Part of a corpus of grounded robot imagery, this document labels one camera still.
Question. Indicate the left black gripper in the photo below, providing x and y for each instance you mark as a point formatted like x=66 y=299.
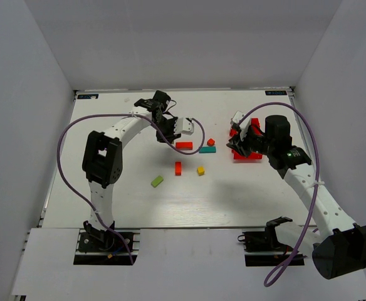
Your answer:
x=168 y=130

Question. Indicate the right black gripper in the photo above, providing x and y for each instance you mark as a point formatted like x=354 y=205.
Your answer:
x=245 y=144

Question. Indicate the red arch wood block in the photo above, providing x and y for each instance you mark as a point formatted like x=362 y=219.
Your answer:
x=184 y=145

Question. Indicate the teal long wood block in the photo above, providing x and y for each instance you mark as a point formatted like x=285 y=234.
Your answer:
x=208 y=150

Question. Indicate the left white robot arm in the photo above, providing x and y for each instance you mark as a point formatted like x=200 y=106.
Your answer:
x=103 y=158

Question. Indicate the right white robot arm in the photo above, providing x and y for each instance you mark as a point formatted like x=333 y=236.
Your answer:
x=339 y=246

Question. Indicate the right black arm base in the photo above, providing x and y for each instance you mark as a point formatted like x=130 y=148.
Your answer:
x=259 y=253

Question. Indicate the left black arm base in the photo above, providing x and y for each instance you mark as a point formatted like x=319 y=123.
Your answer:
x=92 y=252

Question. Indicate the small red cube block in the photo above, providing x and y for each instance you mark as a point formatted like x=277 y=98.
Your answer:
x=211 y=142

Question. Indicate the red rectangular wood block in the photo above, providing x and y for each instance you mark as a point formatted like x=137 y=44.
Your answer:
x=178 y=168

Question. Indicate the yellow cube wood block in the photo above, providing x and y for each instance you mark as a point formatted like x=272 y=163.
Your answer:
x=200 y=171

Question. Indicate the light green flat block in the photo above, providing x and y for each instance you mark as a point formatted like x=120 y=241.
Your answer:
x=157 y=181

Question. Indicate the red plastic bin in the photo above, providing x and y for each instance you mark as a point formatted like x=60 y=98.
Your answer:
x=248 y=156

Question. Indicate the right table logo sticker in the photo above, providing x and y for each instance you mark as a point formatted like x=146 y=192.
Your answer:
x=276 y=92

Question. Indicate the table logo sticker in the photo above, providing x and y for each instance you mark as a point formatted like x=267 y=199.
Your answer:
x=276 y=92
x=87 y=96

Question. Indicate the left table logo sticker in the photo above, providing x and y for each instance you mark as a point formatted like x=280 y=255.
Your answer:
x=87 y=96

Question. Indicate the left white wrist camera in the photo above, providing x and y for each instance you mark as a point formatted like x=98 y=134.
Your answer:
x=183 y=126

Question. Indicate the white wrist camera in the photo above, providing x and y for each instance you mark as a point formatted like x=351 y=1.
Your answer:
x=239 y=121
x=183 y=126

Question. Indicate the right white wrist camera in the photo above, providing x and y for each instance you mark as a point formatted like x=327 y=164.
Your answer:
x=239 y=121

